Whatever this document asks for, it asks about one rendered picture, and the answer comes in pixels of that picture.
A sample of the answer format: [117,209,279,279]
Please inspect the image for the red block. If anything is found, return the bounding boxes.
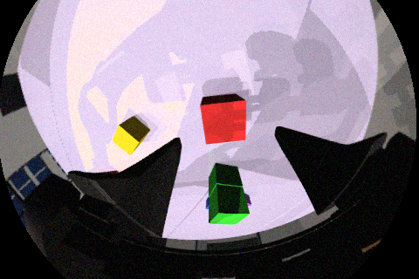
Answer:
[200,93,247,144]

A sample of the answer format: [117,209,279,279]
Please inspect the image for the small yellow block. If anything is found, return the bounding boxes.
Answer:
[112,116,150,154]

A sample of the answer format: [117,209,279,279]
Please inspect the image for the green block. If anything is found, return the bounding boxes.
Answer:
[209,184,250,224]
[209,163,244,197]

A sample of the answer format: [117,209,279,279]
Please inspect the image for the purple block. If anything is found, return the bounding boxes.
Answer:
[244,193,251,206]

